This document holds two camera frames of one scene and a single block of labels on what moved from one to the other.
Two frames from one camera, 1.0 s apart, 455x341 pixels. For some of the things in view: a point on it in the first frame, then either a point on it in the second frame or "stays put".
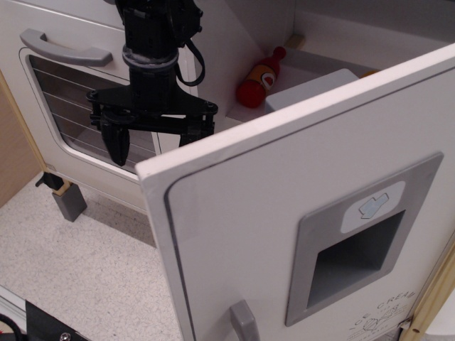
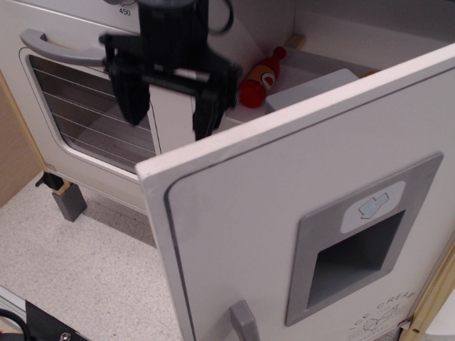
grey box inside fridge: (305, 90) stays put
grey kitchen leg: (71, 202) stays put
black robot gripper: (152, 103) to (172, 50)
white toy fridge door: (328, 222) stays put
